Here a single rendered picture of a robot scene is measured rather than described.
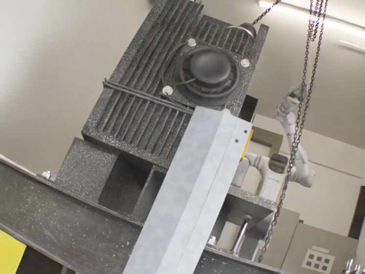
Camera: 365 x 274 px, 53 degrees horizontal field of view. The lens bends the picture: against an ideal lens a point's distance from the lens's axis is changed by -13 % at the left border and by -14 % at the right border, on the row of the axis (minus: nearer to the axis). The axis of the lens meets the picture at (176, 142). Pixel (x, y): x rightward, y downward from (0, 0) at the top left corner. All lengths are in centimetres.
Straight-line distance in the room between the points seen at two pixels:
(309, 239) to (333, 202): 64
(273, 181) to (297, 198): 220
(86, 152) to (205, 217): 54
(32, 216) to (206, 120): 74
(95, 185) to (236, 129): 53
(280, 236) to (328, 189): 90
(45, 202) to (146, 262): 52
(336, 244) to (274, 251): 74
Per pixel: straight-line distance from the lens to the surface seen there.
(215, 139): 127
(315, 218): 480
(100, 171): 147
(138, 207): 140
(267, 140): 496
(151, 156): 142
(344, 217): 487
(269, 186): 262
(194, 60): 148
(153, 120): 149
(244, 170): 270
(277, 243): 444
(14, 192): 163
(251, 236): 246
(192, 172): 124
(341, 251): 454
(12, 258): 147
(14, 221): 159
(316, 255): 447
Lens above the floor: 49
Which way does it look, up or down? 19 degrees up
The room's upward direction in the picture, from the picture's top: 24 degrees clockwise
